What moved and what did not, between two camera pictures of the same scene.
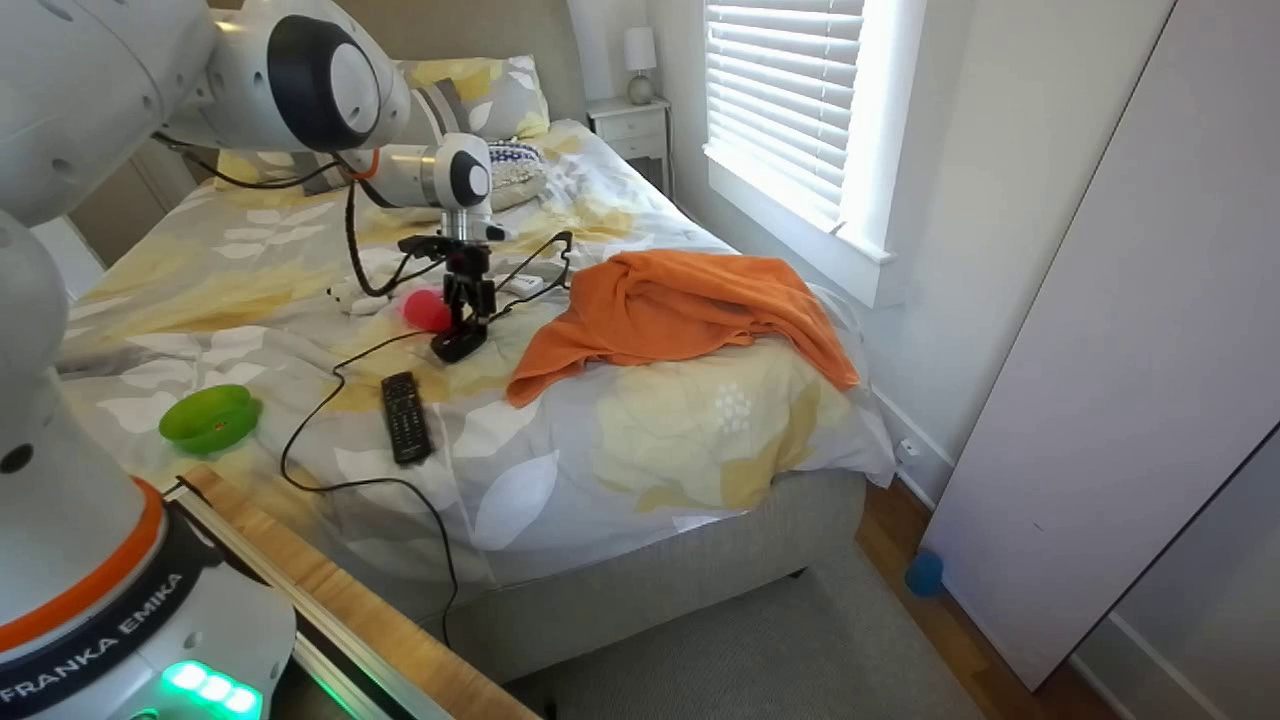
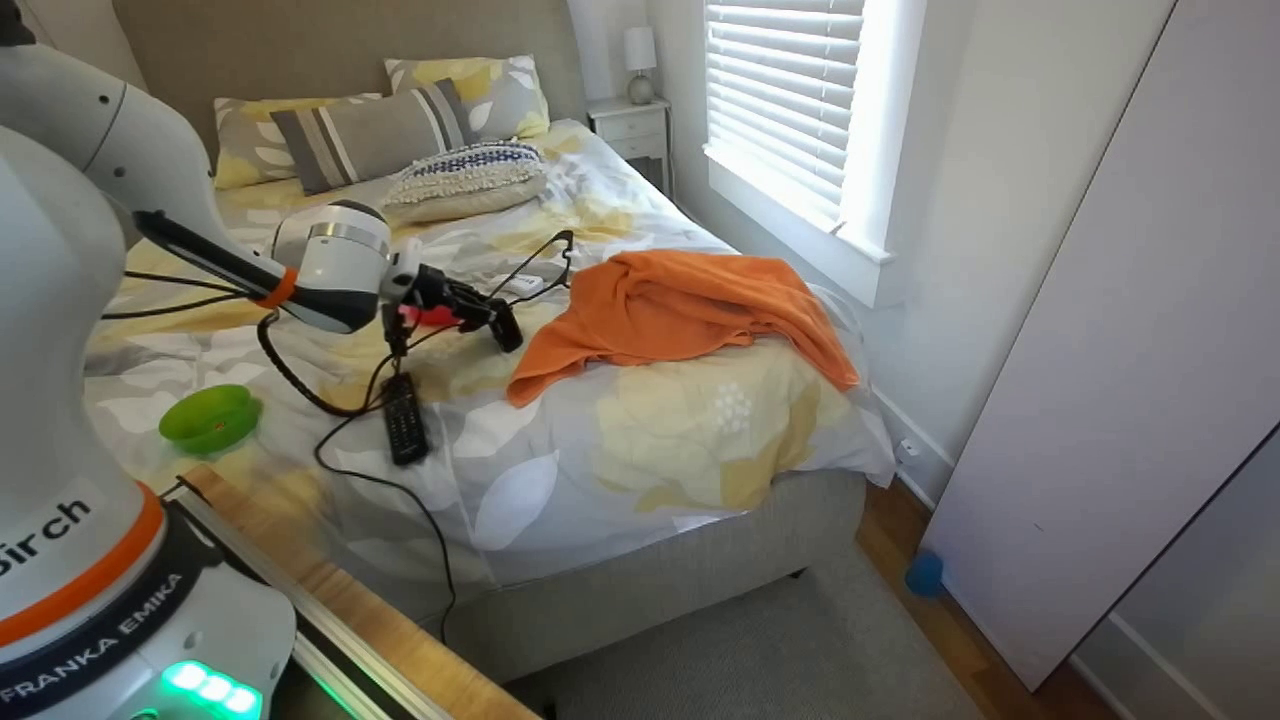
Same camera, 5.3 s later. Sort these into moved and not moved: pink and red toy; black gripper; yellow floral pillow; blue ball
Moved: black gripper
Not moved: yellow floral pillow; blue ball; pink and red toy
